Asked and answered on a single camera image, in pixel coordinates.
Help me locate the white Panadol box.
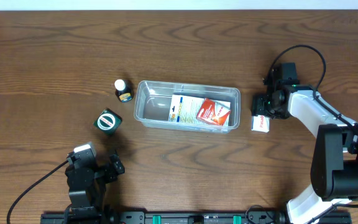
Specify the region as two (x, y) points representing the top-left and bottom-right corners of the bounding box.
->
(251, 115), (270, 133)

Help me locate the green Zam-Buk box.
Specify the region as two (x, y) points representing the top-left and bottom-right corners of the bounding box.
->
(93, 108), (122, 136)

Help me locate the red medicine box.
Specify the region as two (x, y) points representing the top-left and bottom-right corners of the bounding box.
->
(196, 98), (231, 126)

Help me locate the dark syrup bottle white cap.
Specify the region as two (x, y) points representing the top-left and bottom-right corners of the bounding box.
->
(114, 79), (133, 103)

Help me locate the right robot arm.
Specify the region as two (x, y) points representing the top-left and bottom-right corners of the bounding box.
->
(251, 84), (358, 223)

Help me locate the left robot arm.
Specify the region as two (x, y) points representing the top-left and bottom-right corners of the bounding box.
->
(65, 148), (125, 219)

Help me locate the clear plastic container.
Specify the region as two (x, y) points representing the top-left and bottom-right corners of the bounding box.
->
(134, 80), (241, 133)

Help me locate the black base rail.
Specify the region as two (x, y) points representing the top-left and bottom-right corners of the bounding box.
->
(40, 210), (352, 224)

